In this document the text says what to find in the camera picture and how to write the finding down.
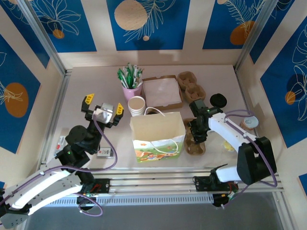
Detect brown pulp cup carrier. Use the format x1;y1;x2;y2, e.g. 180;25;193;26
177;71;207;103
183;118;207;156

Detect printed paper carrier bag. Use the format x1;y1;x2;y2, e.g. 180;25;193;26
129;107;187;163

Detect pink straw holder cup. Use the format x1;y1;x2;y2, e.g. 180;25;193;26
121;82;143;103

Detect brown cardboard napkin box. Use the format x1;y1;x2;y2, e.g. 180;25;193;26
142;74;184;110

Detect small white card packet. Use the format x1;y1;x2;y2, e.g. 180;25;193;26
97;147;115;159

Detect green wrapped straw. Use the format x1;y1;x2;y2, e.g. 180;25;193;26
123;66;132;89
128;62;134;89
117;68;129;89

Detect white wrapped straw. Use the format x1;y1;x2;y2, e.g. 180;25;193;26
133;64;139;88
134;68;146;88

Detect white paper napkins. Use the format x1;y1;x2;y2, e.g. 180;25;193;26
143;78;182;107

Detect paper cup at right edge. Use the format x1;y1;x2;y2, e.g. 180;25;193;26
239;116;261;131

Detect left black connector box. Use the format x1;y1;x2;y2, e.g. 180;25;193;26
76;193;97;207

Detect black connector box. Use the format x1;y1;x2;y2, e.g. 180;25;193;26
213;193;237;208
76;193;97;207

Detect right black connector box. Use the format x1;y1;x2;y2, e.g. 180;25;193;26
213;193;237;208

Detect grey metal panel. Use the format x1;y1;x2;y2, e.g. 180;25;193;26
23;203;285;230

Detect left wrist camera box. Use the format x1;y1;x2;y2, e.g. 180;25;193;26
94;102;115;125

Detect left aluminium side rail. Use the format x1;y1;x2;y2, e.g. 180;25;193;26
35;69;74;172

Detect aluminium side rail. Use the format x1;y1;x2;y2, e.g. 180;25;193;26
234;69;269;171
35;69;74;172

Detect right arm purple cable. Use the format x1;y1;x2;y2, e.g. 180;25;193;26
222;109;278;209

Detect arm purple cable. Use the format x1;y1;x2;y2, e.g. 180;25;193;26
0;115;118;216
222;109;278;209

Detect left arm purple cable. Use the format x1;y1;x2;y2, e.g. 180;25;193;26
0;115;118;216

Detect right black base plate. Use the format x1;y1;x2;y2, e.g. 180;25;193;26
193;176;239;192

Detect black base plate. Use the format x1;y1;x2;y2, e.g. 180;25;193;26
66;178;110;194
193;176;239;192

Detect right aluminium side rail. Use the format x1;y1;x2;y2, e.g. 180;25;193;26
234;69;269;171

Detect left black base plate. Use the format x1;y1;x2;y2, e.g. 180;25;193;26
66;178;110;194

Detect aluminium front rail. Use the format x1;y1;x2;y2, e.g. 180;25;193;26
20;167;285;197

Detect white slotted cable duct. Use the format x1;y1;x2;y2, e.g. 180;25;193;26
31;194;214;206

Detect left aluminium post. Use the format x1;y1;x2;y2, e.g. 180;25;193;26
16;0;68;75

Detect aluminium post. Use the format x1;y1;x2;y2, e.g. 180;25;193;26
16;0;68;75
235;0;276;71

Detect right aluminium post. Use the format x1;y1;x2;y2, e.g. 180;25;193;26
235;0;276;71

